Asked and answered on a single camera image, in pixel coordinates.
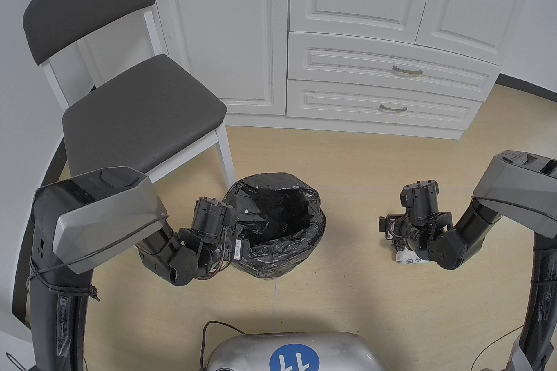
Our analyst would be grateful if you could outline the black cable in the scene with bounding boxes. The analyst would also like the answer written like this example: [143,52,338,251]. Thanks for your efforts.
[199,321,246,371]
[475,323,535,371]

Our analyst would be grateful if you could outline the white chair grey cushions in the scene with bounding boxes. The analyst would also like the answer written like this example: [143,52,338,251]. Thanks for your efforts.
[22,0,238,187]

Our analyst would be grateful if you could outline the white printed wrapper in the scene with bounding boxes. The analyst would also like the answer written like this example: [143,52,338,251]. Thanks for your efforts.
[394,248,429,265]

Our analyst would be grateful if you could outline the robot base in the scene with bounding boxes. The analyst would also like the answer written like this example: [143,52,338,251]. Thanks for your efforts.
[209,331,388,371]

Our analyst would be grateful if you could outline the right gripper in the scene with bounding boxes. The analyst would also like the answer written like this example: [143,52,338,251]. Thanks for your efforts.
[378,214,410,246]

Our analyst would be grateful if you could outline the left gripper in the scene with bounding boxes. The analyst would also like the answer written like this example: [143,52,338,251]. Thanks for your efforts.
[213,234,253,266]

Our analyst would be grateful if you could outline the black plastic bag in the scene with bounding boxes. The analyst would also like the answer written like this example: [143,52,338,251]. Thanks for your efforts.
[221,171,327,281]

